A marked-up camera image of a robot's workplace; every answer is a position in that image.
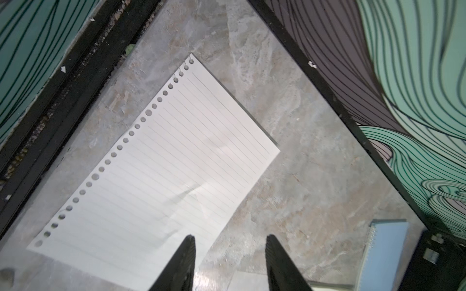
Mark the light blue spiral notebook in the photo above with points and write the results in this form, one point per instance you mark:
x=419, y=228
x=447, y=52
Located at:
x=382, y=255

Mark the torn lined paper page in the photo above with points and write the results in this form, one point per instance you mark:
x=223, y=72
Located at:
x=182, y=168

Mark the black hard case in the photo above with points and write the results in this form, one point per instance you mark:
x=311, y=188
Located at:
x=438, y=264

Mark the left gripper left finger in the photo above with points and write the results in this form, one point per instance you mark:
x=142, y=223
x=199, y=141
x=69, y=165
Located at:
x=178, y=275

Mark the cream lined spiral notebook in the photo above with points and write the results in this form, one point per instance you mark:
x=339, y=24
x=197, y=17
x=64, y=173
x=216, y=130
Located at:
x=243, y=281

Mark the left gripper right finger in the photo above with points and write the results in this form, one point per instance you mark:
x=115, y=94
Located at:
x=279, y=263

